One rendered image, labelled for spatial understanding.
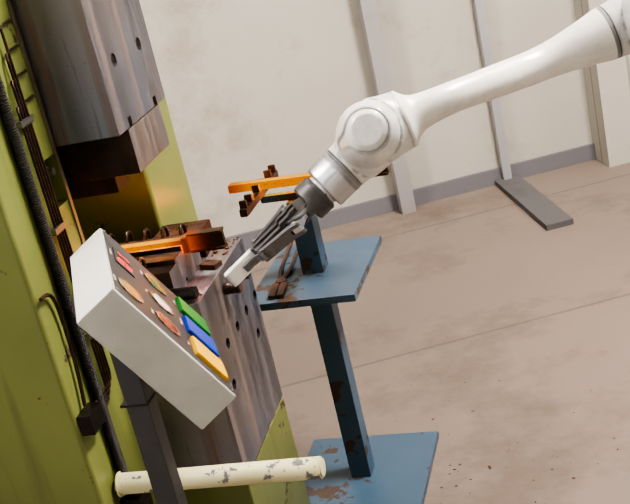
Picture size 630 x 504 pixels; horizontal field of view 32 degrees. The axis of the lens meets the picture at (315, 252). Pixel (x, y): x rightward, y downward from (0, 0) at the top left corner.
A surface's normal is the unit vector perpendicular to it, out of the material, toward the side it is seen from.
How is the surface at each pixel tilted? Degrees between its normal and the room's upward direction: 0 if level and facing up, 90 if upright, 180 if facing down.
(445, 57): 90
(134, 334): 90
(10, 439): 90
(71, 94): 90
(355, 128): 72
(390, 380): 0
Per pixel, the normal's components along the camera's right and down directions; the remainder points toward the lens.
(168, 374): 0.24, 0.30
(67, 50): -0.18, 0.39
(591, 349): -0.22, -0.91
